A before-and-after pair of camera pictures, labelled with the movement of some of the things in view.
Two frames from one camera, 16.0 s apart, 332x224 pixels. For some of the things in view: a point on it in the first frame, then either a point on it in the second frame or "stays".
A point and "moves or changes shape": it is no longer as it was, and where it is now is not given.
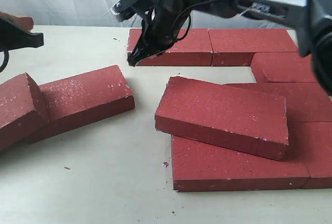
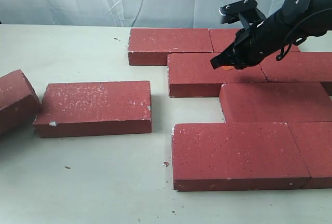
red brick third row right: [305, 101] stays
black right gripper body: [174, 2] -> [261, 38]
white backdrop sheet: [87, 0] stays
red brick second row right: [282, 67] stays
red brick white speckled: [78, 100] moves or changes shape
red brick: [198, 166] stays
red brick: [314, 139] stays
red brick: [23, 115] moves or changes shape
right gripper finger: [137, 54] -> [224, 59]
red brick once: [248, 120] -> [191, 75]
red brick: [195, 50] stays
